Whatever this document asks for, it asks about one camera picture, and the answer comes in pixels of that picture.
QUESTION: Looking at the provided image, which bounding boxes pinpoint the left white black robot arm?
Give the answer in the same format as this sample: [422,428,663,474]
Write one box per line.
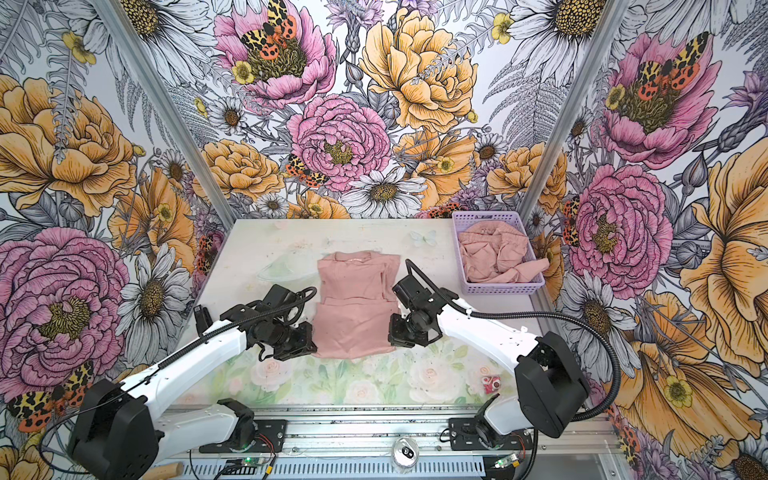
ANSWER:
[66,285,317,479]

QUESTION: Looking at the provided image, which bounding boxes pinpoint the pink garments in basket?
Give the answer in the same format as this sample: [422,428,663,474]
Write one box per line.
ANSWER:
[458,220,549,284]

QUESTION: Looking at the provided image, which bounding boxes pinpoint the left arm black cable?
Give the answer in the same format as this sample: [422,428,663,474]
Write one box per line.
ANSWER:
[35,286,318,475]

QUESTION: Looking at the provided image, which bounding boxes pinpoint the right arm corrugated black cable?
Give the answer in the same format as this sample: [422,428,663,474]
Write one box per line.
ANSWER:
[404,259,622,480]

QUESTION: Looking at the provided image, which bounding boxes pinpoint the aluminium corner post left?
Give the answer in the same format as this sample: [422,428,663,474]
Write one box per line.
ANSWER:
[94,1,237,231]

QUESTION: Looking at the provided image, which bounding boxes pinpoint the lilac perforated plastic basket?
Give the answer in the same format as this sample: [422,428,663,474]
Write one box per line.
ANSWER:
[452,211,544,295]

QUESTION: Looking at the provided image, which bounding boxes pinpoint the small green circuit board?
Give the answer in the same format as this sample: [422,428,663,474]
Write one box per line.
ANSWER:
[223,457,277,476]

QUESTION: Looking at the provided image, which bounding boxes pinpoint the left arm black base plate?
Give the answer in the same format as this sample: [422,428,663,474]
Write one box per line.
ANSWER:
[198,419,288,454]

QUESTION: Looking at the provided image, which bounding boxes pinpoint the wooden cork block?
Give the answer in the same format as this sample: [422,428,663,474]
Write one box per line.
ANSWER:
[142,462,184,480]

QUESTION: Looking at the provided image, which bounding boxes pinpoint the aluminium corner post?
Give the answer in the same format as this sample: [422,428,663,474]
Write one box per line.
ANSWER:
[94,1,237,231]
[518,0,630,220]

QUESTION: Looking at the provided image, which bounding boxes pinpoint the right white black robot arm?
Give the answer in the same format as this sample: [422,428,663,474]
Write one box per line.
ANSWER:
[388,275,589,448]

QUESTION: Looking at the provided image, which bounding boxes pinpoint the pink pixel-print t-shirt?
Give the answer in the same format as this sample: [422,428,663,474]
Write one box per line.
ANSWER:
[312,251,400,360]

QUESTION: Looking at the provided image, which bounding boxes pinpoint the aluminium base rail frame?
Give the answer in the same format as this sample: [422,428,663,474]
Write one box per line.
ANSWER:
[149,405,631,479]

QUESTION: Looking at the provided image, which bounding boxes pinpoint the aluminium corner post right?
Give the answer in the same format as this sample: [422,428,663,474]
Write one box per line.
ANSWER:
[518,0,630,220]

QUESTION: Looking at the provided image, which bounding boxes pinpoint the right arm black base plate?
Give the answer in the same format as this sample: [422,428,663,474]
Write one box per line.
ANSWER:
[441,417,533,452]

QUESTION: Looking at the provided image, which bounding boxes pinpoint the right small circuit board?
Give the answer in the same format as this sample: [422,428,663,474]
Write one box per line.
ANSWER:
[491,453,521,472]

